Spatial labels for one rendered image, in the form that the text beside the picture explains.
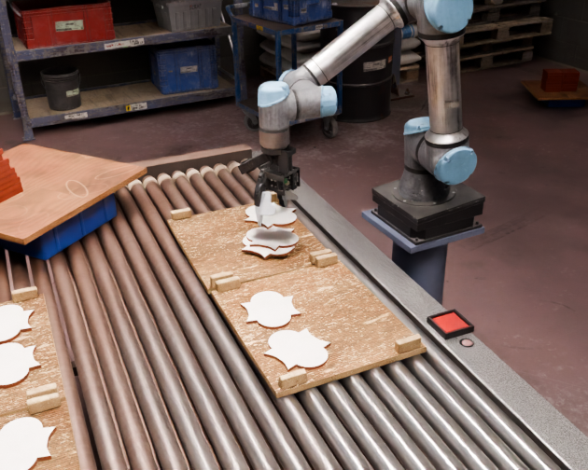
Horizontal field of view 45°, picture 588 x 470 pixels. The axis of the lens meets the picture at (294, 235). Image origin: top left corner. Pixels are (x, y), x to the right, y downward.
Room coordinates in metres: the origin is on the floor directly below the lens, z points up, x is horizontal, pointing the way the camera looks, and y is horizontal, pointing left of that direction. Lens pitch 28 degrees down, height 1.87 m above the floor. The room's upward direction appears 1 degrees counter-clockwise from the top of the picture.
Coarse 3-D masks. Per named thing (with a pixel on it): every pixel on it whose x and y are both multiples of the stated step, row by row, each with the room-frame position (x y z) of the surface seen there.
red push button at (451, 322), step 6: (438, 318) 1.33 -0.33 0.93; (444, 318) 1.33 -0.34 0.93; (450, 318) 1.33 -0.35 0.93; (456, 318) 1.33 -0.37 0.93; (438, 324) 1.31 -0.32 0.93; (444, 324) 1.31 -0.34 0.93; (450, 324) 1.31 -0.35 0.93; (456, 324) 1.31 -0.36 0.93; (462, 324) 1.31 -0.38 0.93; (444, 330) 1.29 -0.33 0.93; (450, 330) 1.29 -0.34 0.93
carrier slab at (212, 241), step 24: (192, 216) 1.86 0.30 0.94; (216, 216) 1.86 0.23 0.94; (240, 216) 1.86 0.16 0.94; (192, 240) 1.72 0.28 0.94; (216, 240) 1.72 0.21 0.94; (240, 240) 1.71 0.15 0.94; (312, 240) 1.71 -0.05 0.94; (192, 264) 1.59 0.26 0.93; (216, 264) 1.58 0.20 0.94; (240, 264) 1.58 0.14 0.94; (264, 264) 1.58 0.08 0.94; (288, 264) 1.58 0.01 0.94; (312, 264) 1.58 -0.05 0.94
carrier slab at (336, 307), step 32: (256, 288) 1.46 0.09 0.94; (288, 288) 1.46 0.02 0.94; (320, 288) 1.46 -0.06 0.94; (352, 288) 1.46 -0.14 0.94; (320, 320) 1.33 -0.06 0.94; (352, 320) 1.32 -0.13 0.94; (384, 320) 1.32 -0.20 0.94; (256, 352) 1.21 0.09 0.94; (352, 352) 1.20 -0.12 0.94; (384, 352) 1.20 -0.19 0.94; (416, 352) 1.21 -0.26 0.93; (320, 384) 1.12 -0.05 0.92
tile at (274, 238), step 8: (248, 232) 1.71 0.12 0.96; (256, 232) 1.71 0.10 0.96; (264, 232) 1.71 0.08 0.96; (272, 232) 1.71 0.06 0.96; (280, 232) 1.71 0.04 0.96; (288, 232) 1.70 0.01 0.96; (248, 240) 1.68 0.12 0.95; (256, 240) 1.67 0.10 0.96; (264, 240) 1.66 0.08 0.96; (272, 240) 1.66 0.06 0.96; (280, 240) 1.66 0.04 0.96; (288, 240) 1.66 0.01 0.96; (296, 240) 1.66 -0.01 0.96; (272, 248) 1.62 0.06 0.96
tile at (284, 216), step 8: (248, 208) 1.71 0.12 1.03; (280, 208) 1.71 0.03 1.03; (288, 208) 1.71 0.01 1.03; (248, 216) 1.67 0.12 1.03; (256, 216) 1.66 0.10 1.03; (264, 216) 1.66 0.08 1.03; (272, 216) 1.66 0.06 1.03; (280, 216) 1.66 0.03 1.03; (288, 216) 1.66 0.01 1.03; (296, 216) 1.65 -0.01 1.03; (264, 224) 1.62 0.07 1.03; (272, 224) 1.62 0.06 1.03; (280, 224) 1.62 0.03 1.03; (288, 224) 1.62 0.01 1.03
